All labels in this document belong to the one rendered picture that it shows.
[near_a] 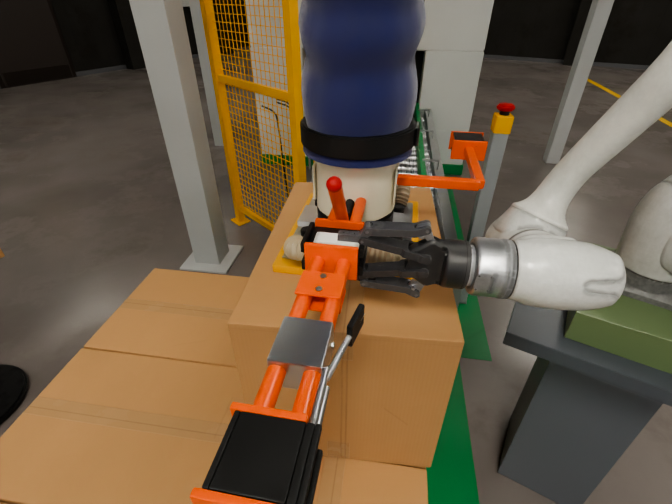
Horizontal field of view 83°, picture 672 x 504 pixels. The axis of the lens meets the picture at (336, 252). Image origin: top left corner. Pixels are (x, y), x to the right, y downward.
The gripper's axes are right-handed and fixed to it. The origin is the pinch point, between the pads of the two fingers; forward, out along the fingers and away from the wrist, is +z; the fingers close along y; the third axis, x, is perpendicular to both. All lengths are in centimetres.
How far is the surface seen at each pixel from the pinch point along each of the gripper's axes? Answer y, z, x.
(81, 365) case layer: 54, 73, 10
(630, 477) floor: 106, -102, 33
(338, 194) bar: -9.9, -0.2, 0.2
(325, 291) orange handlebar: -1.4, -0.4, -11.5
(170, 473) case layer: 53, 34, -14
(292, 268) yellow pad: 11.5, 10.1, 9.5
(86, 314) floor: 109, 144, 78
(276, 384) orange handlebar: -0.7, 2.2, -26.0
